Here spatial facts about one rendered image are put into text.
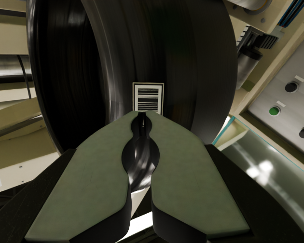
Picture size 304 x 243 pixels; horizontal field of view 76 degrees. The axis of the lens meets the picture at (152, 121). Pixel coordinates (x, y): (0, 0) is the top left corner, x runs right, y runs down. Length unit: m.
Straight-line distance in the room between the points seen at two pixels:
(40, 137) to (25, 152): 0.10
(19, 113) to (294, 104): 1.04
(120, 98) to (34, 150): 0.70
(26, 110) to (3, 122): 0.09
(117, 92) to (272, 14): 0.38
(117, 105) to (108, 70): 0.05
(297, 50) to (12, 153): 1.09
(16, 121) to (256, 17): 0.87
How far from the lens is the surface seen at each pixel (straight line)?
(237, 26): 0.67
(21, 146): 0.96
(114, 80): 0.27
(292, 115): 0.85
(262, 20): 0.53
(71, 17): 0.71
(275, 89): 0.85
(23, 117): 0.93
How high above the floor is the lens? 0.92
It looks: 37 degrees up
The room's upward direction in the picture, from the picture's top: 156 degrees counter-clockwise
